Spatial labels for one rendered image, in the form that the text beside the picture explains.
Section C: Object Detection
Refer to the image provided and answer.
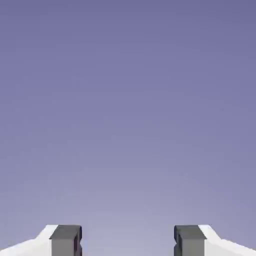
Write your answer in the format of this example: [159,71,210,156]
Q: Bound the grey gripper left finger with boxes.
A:
[0,224,83,256]

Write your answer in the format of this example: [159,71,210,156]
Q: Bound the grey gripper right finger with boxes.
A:
[173,224,256,256]

